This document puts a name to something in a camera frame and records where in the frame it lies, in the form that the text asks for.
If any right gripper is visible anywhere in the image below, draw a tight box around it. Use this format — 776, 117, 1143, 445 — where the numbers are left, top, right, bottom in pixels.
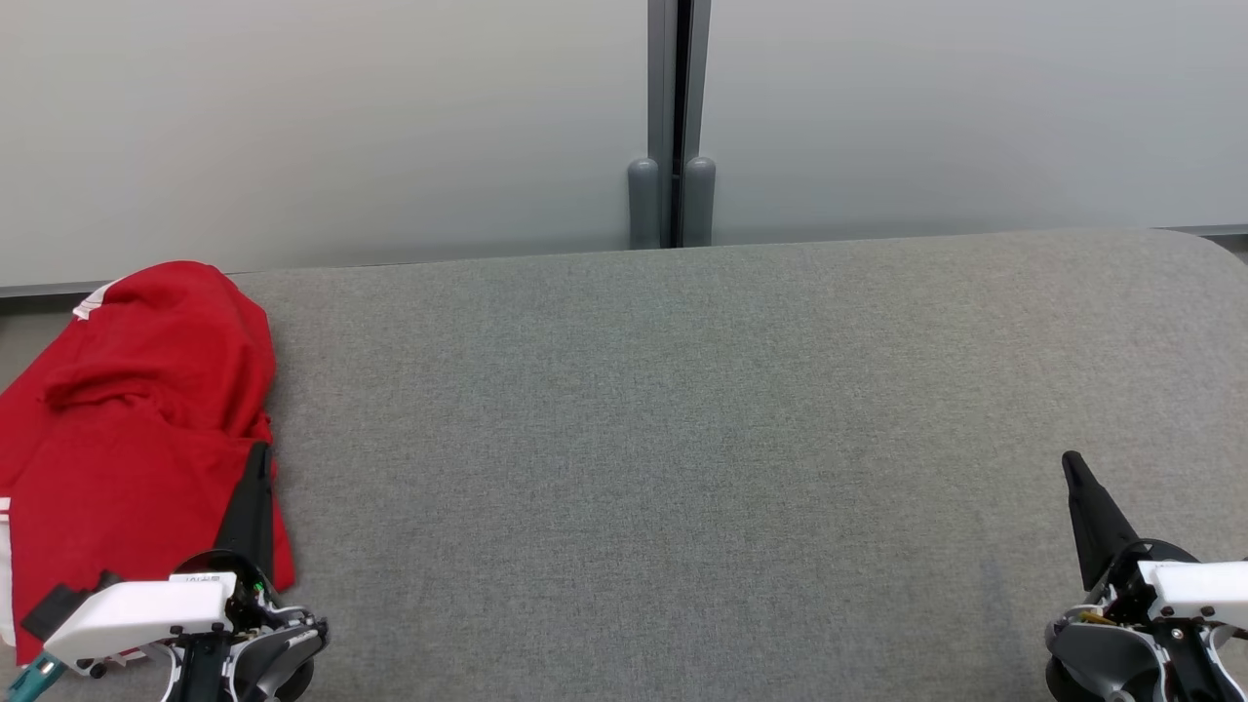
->
1045, 450, 1248, 702

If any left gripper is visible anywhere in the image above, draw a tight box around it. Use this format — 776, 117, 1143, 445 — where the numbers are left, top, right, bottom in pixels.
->
161, 442, 330, 702

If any red basketball jersey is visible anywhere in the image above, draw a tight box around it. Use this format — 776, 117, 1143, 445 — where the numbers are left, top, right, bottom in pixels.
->
0, 375, 296, 666

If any teal left camera connector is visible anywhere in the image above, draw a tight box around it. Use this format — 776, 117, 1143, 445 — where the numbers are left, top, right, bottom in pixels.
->
14, 651, 67, 702

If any grey cylinder post foot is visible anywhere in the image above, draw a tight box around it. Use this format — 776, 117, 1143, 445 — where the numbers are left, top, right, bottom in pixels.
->
628, 157, 661, 251
682, 155, 717, 248

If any grey partition post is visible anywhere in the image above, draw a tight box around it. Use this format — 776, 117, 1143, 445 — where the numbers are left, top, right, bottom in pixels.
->
647, 0, 713, 249

